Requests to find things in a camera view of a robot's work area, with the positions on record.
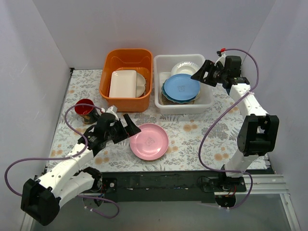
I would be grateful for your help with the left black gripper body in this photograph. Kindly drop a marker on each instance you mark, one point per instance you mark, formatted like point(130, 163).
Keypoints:
point(122, 131)

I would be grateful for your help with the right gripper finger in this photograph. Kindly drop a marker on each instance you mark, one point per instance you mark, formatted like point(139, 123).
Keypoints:
point(209, 81)
point(200, 75)

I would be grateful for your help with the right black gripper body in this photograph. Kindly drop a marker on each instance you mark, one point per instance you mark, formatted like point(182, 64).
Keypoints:
point(208, 72)

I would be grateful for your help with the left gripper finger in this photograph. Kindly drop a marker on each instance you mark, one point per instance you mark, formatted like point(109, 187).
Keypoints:
point(121, 135)
point(130, 129)

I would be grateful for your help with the white plate with blue rim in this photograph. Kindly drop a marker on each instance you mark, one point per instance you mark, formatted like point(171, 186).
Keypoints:
point(186, 67)

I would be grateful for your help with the blue round plate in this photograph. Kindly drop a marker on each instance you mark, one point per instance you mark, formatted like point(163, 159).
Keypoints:
point(181, 87)

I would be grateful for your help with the pink round plate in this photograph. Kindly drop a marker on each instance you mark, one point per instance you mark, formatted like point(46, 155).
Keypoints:
point(151, 143)

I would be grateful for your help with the teal scalloped plate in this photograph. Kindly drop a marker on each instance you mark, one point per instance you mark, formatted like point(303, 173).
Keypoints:
point(165, 95)

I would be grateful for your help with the yellow woven plate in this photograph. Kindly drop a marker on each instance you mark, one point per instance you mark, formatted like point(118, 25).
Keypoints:
point(152, 160)

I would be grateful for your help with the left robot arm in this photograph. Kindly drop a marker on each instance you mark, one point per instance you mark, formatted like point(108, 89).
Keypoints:
point(42, 198)

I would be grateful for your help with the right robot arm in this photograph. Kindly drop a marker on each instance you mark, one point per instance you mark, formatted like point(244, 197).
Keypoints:
point(258, 133)

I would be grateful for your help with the white round plate in bin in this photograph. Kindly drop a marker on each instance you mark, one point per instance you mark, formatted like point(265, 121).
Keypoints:
point(140, 86)

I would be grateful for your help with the orange plastic bin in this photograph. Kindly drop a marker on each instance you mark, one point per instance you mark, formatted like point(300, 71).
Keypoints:
point(140, 60)

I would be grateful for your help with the red and black mug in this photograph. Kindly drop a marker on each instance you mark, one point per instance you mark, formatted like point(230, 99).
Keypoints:
point(88, 114)

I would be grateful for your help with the cream rectangular plate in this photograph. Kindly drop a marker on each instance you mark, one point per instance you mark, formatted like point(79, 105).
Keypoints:
point(123, 84)

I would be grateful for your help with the floral table mat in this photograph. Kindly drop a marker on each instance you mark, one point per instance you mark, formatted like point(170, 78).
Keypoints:
point(195, 141)

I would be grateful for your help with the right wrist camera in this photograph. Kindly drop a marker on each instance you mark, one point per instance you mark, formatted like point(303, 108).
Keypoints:
point(221, 57)

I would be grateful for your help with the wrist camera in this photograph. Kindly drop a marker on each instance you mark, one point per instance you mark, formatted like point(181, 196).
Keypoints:
point(221, 57)
point(112, 110)

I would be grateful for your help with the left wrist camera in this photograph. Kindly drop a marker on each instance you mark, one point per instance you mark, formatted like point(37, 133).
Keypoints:
point(112, 110)

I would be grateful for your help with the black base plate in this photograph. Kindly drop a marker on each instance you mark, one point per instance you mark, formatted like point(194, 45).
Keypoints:
point(162, 195)

